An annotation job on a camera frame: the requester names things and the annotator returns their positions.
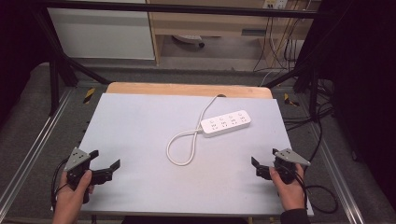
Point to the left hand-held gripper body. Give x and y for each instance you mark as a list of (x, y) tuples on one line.
[(76, 159)]

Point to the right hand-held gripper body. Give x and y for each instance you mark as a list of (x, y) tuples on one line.
[(291, 157)]

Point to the person's right hand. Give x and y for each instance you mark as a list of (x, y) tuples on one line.
[(289, 191)]

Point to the person's left hand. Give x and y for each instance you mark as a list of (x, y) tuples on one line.
[(69, 200)]

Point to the yellow black tape marker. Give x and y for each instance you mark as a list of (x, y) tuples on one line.
[(289, 100), (89, 95)]

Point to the white power strip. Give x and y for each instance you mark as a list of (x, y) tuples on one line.
[(225, 123)]

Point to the black metal stand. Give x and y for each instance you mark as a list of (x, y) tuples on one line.
[(63, 68), (306, 77)]

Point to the dark curtain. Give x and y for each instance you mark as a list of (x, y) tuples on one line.
[(18, 46), (364, 77)]

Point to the white cabinet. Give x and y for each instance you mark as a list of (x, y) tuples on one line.
[(101, 31)]

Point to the wooden desk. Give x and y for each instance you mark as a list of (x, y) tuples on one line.
[(211, 26)]

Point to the white device under desk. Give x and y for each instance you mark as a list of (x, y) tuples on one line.
[(188, 38)]

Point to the black metal crossbar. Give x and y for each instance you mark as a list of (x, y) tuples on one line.
[(186, 9)]

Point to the aluminium rail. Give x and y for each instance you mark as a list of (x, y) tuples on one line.
[(337, 177), (34, 146)]

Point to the white wall socket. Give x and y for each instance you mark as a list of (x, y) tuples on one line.
[(275, 3)]

